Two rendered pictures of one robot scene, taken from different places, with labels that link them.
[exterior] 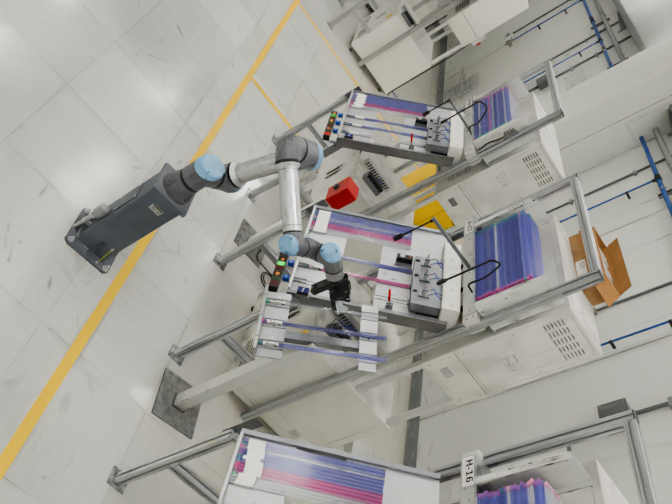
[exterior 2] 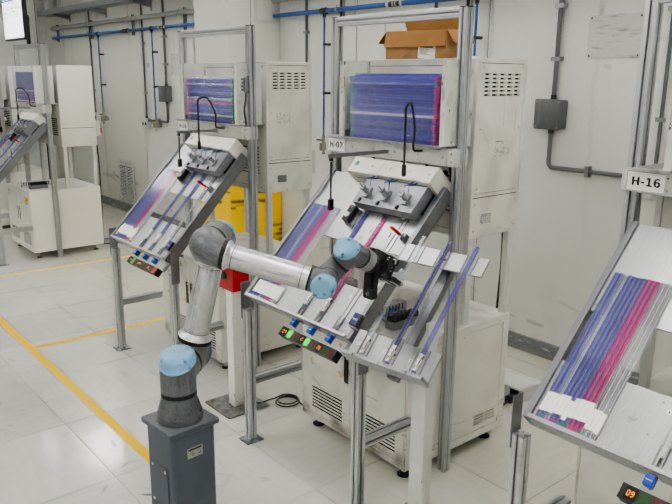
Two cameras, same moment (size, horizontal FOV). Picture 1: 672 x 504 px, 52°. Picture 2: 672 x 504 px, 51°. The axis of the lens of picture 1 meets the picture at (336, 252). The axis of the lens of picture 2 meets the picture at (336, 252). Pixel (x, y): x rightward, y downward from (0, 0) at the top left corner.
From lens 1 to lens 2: 0.89 m
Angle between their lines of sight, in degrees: 17
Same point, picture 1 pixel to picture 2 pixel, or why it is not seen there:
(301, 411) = (461, 398)
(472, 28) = (83, 127)
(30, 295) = not seen: outside the picture
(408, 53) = (75, 200)
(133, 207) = (179, 479)
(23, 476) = not seen: outside the picture
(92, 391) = not seen: outside the picture
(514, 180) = (289, 108)
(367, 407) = (484, 322)
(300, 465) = (589, 358)
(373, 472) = (615, 284)
